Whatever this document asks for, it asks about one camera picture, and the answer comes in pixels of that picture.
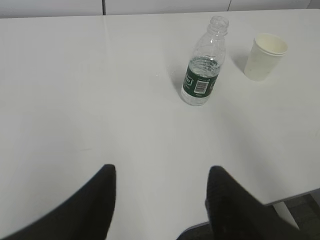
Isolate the white table leg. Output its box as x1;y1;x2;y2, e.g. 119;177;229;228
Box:
272;201;300;230

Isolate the clear water bottle green label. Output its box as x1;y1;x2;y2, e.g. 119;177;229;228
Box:
181;16;229;106

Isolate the white paper cup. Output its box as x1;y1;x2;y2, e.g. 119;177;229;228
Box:
244;33;288;82

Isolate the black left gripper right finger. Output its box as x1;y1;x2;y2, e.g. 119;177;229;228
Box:
178;166;309;240

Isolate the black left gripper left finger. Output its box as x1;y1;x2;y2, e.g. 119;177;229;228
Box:
6;164;117;240

